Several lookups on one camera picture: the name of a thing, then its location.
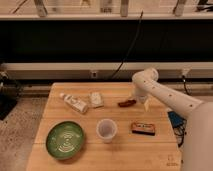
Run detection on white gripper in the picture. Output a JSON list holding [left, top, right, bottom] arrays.
[[135, 88, 149, 111]]

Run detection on blue object beside table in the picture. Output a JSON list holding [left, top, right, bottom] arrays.
[[168, 111, 184, 128]]

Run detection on black cables on floor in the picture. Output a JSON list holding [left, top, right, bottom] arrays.
[[172, 122, 190, 148]]

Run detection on green ceramic bowl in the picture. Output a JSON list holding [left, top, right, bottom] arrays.
[[45, 121, 85, 160]]

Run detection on black hanging cable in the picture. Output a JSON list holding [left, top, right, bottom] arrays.
[[107, 10, 145, 80]]

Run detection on white tube bottle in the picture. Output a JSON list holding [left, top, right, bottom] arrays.
[[60, 93, 88, 114]]

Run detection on wooden table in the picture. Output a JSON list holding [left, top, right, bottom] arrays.
[[26, 83, 181, 171]]

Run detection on brown orange box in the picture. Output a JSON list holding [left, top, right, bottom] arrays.
[[131, 122, 155, 136]]

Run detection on white folded packet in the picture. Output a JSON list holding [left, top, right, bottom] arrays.
[[90, 92, 104, 108]]

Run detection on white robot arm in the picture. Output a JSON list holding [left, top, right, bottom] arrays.
[[132, 68, 213, 171]]

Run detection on red chili pepper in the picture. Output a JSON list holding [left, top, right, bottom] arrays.
[[118, 99, 137, 107]]

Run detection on white ceramic cup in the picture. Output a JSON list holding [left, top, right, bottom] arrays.
[[96, 119, 118, 143]]

